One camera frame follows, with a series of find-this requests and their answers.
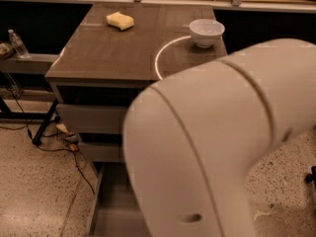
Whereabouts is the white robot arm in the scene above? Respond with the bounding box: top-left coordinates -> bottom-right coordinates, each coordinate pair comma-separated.
123,39 -> 316,237

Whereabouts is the grey middle drawer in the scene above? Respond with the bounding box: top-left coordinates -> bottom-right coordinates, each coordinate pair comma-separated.
78,142 -> 124,162

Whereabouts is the grey drawer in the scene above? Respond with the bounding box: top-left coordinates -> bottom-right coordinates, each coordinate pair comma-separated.
86,163 -> 151,237
56,104 -> 126,134
78,142 -> 124,162

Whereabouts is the grey top drawer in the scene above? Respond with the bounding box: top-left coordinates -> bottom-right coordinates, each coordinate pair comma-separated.
56,104 -> 126,134

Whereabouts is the grey drawer cabinet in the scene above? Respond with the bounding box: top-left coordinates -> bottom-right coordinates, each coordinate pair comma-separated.
43,2 -> 229,183

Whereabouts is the grey bottom drawer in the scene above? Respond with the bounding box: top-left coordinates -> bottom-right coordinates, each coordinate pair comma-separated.
86,163 -> 151,237

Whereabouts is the white bowl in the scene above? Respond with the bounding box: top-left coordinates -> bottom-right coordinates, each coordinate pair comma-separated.
189,19 -> 225,48

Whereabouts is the yellow sponge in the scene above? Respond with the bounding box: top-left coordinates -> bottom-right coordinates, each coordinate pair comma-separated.
106,12 -> 134,31

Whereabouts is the black table leg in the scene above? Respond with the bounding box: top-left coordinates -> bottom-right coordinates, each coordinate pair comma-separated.
32,100 -> 58,146

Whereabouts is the clear plastic water bottle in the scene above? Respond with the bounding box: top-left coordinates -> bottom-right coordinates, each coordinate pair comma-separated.
8,29 -> 30,58

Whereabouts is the dish on side shelf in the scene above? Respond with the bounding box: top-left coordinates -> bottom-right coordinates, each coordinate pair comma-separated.
0,42 -> 14,60

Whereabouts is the black chair caster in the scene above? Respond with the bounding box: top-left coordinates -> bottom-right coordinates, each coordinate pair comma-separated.
304,166 -> 316,190

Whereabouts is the grey side shelf rail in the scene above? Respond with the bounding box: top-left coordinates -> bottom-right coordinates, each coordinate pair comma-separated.
0,53 -> 57,75

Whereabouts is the black floor cable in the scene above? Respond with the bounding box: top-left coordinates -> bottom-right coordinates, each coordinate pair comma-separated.
0,86 -> 96,196

